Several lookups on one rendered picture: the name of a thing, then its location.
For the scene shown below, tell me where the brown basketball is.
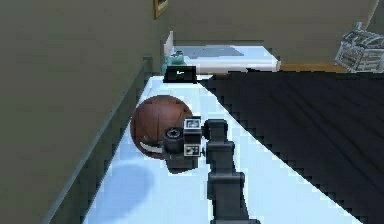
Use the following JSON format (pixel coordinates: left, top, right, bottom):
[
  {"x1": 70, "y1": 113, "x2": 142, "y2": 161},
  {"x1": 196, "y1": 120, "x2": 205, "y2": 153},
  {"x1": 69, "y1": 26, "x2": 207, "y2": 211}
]
[{"x1": 129, "y1": 94, "x2": 195, "y2": 161}]

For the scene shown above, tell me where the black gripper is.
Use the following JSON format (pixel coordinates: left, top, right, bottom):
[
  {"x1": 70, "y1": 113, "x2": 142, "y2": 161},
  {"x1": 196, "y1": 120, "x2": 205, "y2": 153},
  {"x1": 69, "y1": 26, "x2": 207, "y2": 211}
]
[{"x1": 139, "y1": 127, "x2": 202, "y2": 175}]

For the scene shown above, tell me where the grey blanket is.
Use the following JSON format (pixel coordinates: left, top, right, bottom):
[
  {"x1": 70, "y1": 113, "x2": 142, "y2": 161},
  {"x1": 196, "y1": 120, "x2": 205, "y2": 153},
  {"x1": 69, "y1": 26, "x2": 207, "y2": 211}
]
[{"x1": 181, "y1": 45, "x2": 245, "y2": 58}]

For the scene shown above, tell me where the white bed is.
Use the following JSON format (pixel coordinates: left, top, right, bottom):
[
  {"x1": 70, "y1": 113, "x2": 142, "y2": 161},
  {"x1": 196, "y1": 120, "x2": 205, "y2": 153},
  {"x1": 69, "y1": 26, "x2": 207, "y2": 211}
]
[{"x1": 163, "y1": 31, "x2": 281, "y2": 75}]

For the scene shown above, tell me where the black box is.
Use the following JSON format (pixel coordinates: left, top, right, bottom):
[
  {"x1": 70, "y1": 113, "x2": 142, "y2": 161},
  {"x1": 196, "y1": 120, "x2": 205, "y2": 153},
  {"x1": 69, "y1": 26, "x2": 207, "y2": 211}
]
[{"x1": 162, "y1": 65, "x2": 198, "y2": 84}]

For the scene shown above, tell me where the grey wire basket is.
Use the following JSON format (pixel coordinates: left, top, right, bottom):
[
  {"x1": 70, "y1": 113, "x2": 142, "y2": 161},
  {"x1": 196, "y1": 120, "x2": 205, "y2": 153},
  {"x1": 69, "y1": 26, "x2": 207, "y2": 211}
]
[{"x1": 333, "y1": 21, "x2": 384, "y2": 74}]

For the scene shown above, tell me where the gold framed picture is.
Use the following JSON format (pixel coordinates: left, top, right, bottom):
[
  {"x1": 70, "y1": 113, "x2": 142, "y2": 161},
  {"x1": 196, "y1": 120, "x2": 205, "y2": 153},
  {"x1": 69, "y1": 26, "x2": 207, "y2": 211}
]
[{"x1": 152, "y1": 0, "x2": 169, "y2": 20}]

